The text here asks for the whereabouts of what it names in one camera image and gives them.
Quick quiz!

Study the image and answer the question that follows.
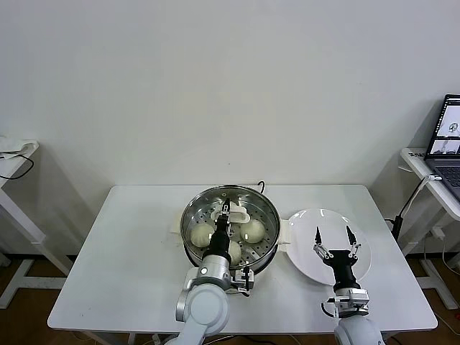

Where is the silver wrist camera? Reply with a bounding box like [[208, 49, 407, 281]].
[[333, 288, 370, 313], [232, 266, 255, 296]]

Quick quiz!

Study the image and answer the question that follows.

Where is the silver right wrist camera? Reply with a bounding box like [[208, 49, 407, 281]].
[[333, 288, 370, 313]]

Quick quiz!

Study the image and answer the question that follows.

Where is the white round plate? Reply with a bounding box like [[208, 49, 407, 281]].
[[285, 207, 372, 287]]

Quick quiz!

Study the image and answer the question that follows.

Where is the white cloth bag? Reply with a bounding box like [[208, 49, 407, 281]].
[[0, 135, 40, 162]]

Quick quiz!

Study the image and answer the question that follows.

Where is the black power adapter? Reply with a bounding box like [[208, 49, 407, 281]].
[[385, 213, 403, 240]]

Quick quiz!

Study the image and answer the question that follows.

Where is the grey laptop computer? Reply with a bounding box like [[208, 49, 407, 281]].
[[423, 93, 460, 202]]

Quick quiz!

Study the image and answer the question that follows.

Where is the white laptop charging cable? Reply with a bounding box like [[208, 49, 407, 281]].
[[400, 173, 443, 219]]

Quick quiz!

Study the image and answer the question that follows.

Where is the stainless steel steamer basket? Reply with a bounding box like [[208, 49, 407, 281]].
[[170, 185, 290, 272]]

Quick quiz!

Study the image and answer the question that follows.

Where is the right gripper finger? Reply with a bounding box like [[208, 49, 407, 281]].
[[312, 225, 334, 260], [345, 225, 362, 260]]

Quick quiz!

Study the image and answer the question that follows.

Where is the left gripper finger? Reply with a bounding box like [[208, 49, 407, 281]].
[[214, 198, 233, 226]]

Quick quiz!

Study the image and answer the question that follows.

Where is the white steamed baozi bun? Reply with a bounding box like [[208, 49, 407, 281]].
[[189, 223, 213, 249], [229, 239, 242, 267], [239, 218, 266, 244]]

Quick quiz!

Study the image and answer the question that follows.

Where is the thin black cable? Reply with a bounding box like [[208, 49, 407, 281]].
[[0, 152, 35, 180]]

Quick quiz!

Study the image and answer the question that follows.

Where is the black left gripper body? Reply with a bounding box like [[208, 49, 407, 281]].
[[206, 222, 231, 259]]

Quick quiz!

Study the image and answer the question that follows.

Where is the glass lid with cream handle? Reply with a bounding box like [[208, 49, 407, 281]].
[[180, 185, 281, 270]]

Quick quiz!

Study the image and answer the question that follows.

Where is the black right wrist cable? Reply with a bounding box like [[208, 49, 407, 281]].
[[321, 297, 341, 319]]

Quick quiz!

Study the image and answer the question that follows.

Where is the white side table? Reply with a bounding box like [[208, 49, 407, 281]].
[[0, 138, 75, 310], [395, 147, 460, 310]]

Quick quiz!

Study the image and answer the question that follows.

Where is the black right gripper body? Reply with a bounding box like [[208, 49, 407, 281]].
[[321, 249, 360, 288]]

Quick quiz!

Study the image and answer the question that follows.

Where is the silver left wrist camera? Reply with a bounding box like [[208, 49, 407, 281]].
[[232, 266, 255, 296]]

